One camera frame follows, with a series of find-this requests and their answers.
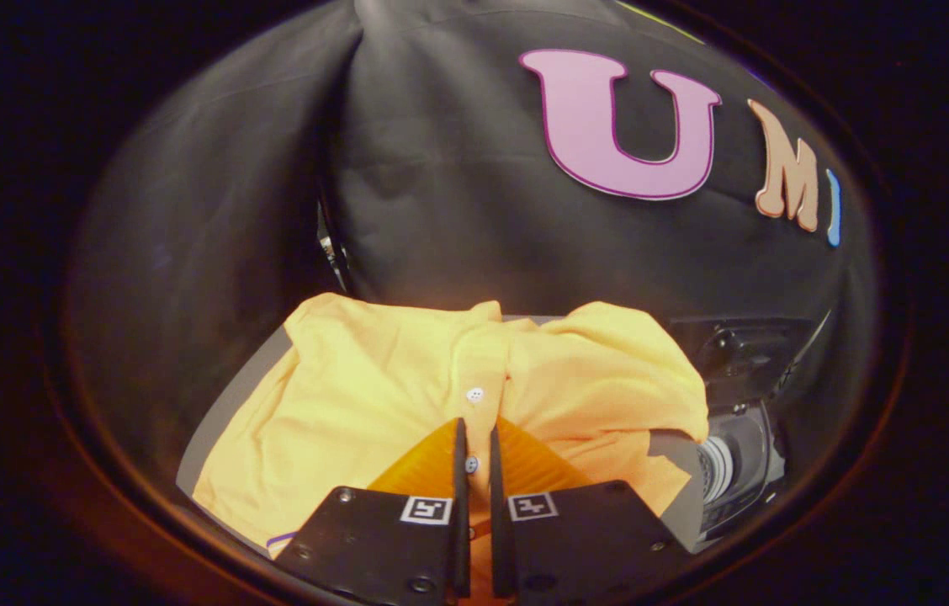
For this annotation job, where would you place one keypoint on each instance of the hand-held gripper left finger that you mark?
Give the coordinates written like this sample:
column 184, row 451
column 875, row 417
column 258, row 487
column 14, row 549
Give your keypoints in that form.
column 463, row 522

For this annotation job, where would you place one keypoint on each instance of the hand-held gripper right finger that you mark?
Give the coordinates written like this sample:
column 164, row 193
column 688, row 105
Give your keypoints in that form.
column 498, row 522

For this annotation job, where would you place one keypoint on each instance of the orange button shirt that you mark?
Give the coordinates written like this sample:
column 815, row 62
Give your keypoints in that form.
column 357, row 404

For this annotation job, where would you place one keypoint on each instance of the grey washing machine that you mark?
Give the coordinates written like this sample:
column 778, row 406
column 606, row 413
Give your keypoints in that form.
column 744, row 454

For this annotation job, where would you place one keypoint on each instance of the beige cabinet with dark top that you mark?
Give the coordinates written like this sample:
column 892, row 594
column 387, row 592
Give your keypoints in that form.
column 681, row 505

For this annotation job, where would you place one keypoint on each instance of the black backdrop cloth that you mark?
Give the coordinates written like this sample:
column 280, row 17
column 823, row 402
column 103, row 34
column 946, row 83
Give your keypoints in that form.
column 441, row 168

